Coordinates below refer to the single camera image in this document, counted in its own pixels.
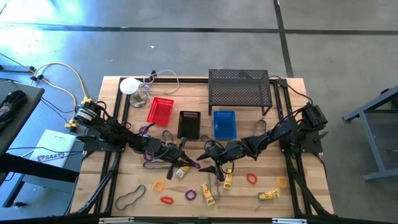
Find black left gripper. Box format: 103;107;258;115
160;143;196;181

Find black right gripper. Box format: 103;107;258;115
195;141;246;174

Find blue plastic basket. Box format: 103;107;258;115
213;110;238;140

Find grey desk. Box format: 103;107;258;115
0;79;45;156

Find black plastic basket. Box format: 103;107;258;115
177;110;201;141

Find red plastic basket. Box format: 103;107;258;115
146;96;175;128

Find black perforated metal shelf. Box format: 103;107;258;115
207;68;274;116

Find white mushroom lamp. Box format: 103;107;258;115
119;77;149;108

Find white booklet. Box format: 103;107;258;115
29;129;77;169

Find black metal beam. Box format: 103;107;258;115
0;152;81;184

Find grey side table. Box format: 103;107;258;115
341;84;398;182

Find black gloves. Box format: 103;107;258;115
0;90;28;125

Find silver aluminium bracket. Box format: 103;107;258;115
271;218;308;224
98;217;135;224

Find white lamp cable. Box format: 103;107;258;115
141;68;180;105

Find long black cable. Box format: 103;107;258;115
267;75;314;105

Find yellow power cable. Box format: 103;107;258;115
29;61;93;129

